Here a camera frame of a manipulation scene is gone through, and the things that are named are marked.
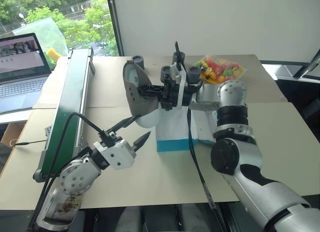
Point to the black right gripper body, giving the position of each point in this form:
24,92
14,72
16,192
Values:
170,96

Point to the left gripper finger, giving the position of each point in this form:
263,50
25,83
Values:
123,123
142,141

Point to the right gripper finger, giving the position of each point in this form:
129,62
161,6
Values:
153,92
152,87

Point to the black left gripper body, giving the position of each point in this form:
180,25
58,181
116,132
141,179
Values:
134,146

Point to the grey shoe with white toe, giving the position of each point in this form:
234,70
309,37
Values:
132,91

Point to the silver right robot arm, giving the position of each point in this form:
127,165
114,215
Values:
250,146

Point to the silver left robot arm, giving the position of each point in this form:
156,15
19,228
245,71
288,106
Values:
75,177

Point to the white and blue shoebox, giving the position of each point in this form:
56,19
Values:
172,126

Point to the dark grey cylinder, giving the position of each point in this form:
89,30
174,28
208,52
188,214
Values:
138,62
182,57
194,75
166,71

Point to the bag of colourful toys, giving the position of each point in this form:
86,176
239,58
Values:
220,69

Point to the green conveyor belt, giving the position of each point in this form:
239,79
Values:
70,96

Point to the dark window pillar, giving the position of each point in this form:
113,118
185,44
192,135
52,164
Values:
115,21

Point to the yellow foam object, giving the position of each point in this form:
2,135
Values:
53,54

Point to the white desk under laptop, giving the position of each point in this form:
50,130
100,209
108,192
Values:
12,116

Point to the brown cardboard box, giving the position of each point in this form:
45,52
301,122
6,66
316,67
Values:
11,134

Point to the clear plastic bag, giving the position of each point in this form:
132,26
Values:
50,34

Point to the silver laptop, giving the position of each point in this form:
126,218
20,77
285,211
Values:
22,66

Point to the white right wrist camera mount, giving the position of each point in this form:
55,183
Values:
180,94

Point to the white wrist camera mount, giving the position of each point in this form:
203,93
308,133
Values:
117,154
180,94

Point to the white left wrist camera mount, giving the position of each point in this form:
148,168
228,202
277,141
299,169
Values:
117,154

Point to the grey metal frame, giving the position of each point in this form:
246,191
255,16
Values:
308,64

